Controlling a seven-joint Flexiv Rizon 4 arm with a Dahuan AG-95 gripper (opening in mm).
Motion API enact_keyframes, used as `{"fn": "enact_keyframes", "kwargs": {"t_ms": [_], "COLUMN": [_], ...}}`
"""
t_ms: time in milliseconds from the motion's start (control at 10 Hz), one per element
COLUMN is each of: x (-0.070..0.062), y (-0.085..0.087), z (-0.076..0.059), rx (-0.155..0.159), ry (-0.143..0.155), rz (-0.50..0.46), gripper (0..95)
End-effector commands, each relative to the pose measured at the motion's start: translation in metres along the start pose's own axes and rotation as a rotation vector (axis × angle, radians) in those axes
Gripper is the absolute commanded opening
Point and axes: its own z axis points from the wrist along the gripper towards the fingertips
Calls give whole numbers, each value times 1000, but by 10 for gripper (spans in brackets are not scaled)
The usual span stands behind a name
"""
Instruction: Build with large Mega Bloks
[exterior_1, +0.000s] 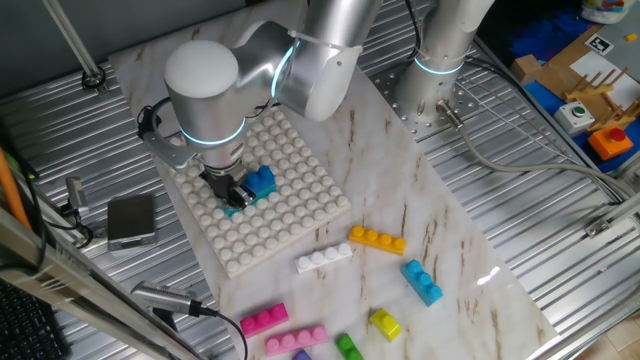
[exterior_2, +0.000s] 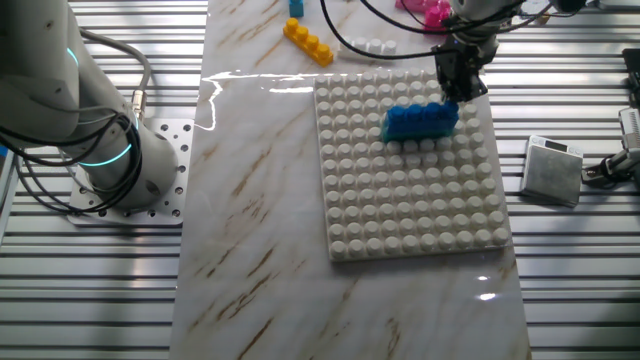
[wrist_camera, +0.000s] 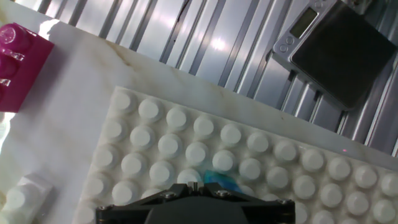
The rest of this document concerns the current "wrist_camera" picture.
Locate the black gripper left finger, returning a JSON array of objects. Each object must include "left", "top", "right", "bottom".
[{"left": 95, "top": 182, "right": 195, "bottom": 224}]

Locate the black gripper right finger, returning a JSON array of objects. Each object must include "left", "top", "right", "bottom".
[{"left": 194, "top": 182, "right": 296, "bottom": 224}]

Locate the blue four-stud block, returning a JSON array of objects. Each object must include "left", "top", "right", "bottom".
[{"left": 203, "top": 169, "right": 244, "bottom": 194}]

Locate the white studded baseplate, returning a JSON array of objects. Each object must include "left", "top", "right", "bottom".
[{"left": 72, "top": 86, "right": 398, "bottom": 224}]

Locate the white four-stud block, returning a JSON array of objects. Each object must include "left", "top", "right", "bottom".
[{"left": 0, "top": 173, "right": 54, "bottom": 224}]

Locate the white marble board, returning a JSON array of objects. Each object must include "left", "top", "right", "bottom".
[{"left": 0, "top": 6, "right": 398, "bottom": 224}]

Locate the silver digital scale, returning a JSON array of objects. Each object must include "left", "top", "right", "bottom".
[{"left": 272, "top": 0, "right": 398, "bottom": 112}]

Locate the magenta three-stud block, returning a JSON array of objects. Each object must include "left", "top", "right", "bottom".
[{"left": 0, "top": 22, "right": 55, "bottom": 113}]

